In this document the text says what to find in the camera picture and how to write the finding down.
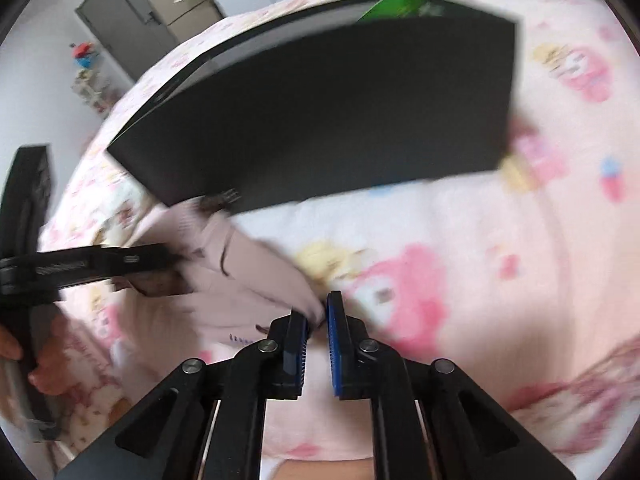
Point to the pink printed blanket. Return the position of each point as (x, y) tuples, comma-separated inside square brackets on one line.
[(475, 270)]

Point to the person's left hand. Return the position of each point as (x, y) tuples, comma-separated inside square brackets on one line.
[(50, 355)]

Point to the grey door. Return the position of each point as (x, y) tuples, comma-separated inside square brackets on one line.
[(120, 15)]

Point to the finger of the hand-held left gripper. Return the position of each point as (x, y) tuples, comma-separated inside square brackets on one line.
[(160, 285), (135, 260)]

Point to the light pink garment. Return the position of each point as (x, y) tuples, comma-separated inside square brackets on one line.
[(240, 280)]

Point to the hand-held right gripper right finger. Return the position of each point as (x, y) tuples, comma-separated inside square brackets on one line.
[(335, 350)]

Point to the wall shelf with toys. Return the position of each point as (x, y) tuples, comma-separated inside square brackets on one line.
[(92, 80)]

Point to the beige cabinet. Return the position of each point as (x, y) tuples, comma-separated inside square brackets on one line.
[(185, 10)]

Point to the black cardboard box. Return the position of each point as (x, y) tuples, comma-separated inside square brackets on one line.
[(320, 105)]

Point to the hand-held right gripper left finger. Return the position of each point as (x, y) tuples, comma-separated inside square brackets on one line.
[(295, 355)]

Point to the green snack packet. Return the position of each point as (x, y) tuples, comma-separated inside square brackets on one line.
[(395, 2)]

